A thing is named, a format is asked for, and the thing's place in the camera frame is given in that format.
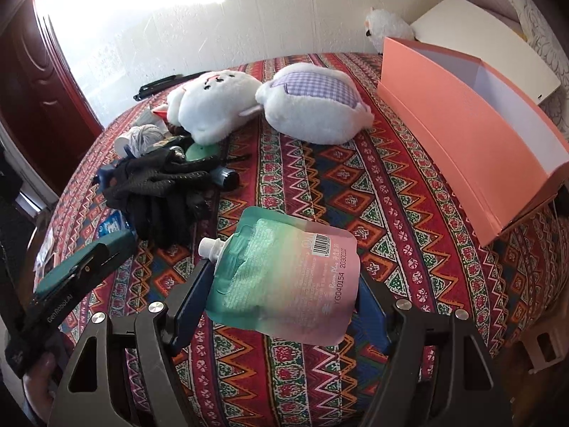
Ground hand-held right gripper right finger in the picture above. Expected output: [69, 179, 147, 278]
[353, 276, 507, 427]

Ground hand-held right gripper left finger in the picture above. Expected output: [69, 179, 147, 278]
[53, 258, 215, 427]

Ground pastel green pink spout pouch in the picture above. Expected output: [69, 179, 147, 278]
[198, 207, 361, 347]

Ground orange cardboard box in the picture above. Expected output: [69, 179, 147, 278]
[377, 37, 569, 247]

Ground patterned cloth covered desktop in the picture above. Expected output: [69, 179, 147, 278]
[34, 52, 569, 427]

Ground person's left hand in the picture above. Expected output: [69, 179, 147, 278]
[21, 350, 60, 421]

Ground blue small carton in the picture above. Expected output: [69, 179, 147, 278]
[94, 216, 133, 242]

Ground black gloves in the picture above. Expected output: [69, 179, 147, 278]
[102, 144, 252, 250]

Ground dark blue cylinder bottle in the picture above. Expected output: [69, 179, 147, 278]
[212, 167, 241, 191]

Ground green round object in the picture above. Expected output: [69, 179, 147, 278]
[184, 142, 220, 163]

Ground white stool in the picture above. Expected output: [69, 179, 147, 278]
[520, 318, 569, 374]

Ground dark wooden door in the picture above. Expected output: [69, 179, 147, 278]
[0, 0, 105, 196]

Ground white plush purple checked toy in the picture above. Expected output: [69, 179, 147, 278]
[255, 63, 375, 146]

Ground white plush cat toy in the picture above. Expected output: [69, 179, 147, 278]
[165, 69, 263, 145]

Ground black pen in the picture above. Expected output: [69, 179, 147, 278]
[133, 72, 209, 101]

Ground small white plush bird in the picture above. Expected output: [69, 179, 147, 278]
[365, 7, 416, 55]

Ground white box lid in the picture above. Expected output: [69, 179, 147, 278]
[409, 0, 562, 106]

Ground ball of white string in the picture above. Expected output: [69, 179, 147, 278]
[127, 125, 166, 157]

